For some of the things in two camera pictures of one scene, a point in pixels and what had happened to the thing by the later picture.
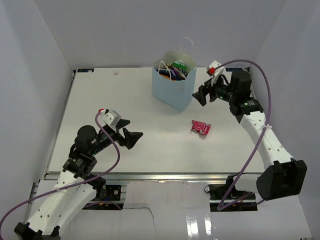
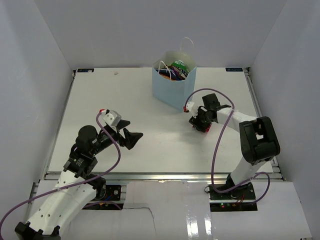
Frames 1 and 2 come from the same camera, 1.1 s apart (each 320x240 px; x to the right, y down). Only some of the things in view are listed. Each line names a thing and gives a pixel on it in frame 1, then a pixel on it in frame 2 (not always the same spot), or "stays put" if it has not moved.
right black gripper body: x=219 y=90 → x=202 y=120
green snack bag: x=180 y=64 stays put
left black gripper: x=131 y=137 stays put
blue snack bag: x=170 y=73 stays put
